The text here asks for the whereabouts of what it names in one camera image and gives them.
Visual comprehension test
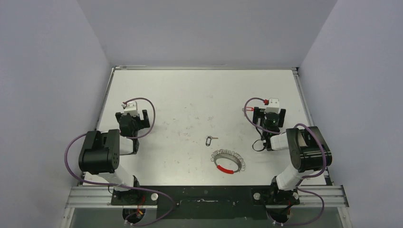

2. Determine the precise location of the key with red tag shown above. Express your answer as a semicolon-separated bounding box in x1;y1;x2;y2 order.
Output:
242;106;254;112

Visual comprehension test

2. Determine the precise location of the metal keyring organizer red handle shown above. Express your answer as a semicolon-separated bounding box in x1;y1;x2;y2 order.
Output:
211;149;246;174

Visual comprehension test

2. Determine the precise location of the key with black tag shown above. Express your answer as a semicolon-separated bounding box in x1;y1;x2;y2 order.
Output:
205;136;218;146

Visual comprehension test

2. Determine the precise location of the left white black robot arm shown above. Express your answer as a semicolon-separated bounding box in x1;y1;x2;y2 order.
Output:
78;110;150;205

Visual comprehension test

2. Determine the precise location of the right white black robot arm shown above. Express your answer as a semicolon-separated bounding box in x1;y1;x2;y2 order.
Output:
252;107;332;205

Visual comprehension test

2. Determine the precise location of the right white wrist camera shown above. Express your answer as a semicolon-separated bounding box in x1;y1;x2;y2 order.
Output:
264;98;280;114

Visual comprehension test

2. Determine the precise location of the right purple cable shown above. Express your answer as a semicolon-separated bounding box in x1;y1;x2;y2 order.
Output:
243;97;328;227

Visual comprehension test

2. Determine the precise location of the purple cable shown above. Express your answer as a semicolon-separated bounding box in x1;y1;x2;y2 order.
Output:
243;97;328;227
64;97;176;227

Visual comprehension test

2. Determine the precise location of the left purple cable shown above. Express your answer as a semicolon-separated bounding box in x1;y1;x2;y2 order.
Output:
64;97;176;227

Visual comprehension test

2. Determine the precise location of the aluminium frame rail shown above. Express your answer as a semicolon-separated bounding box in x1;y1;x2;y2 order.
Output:
66;186;349;209

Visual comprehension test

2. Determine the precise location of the black mounting base plate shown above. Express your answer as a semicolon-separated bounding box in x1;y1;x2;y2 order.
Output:
110;185;300;220

